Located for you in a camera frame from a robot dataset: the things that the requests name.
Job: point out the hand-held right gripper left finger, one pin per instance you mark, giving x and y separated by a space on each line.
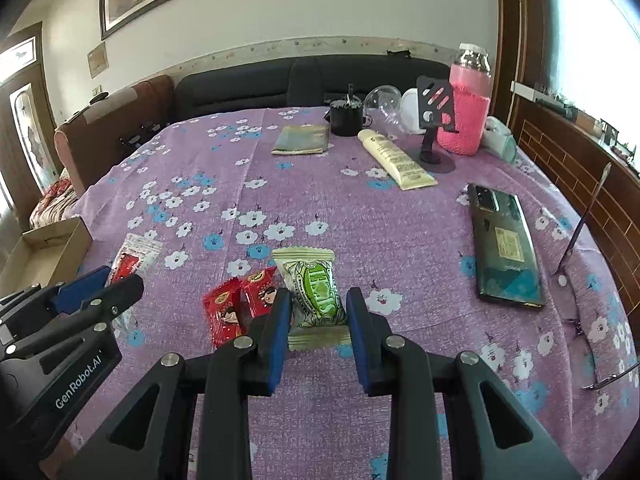
277 340

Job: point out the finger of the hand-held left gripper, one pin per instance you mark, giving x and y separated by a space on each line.
75 290
115 300

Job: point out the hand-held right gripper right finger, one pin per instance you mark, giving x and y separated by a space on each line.
360 340

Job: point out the white red snack packet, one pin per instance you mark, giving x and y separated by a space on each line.
135 255

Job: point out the cardboard box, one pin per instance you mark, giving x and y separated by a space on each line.
50 240

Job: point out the cream green snack packet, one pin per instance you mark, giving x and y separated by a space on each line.
315 285

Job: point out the small red snack packet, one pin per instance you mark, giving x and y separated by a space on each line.
222 310
257 290

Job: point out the printed blanket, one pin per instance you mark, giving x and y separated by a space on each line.
50 200

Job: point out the brown armchair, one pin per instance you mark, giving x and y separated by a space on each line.
100 145

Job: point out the wooden glass door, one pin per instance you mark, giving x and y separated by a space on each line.
25 125

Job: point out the dark green smartphone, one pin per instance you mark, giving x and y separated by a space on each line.
505 245

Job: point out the cream tube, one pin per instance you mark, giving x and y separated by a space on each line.
395 160

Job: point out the thin book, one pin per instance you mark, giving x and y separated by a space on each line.
300 140

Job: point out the white round container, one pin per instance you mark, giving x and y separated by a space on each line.
410 110

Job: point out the clear glass bowl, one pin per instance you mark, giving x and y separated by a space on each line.
382 102

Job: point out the white plastic object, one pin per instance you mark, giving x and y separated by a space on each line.
497 137

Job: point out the black sofa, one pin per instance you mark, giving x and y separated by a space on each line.
240 85

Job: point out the black phone stand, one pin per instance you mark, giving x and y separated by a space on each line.
435 97

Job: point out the pink sleeved bottle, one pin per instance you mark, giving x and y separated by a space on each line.
465 105

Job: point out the wall plaque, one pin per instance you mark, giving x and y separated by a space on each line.
98 60

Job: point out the wooden window frame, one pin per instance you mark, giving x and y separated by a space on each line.
510 35

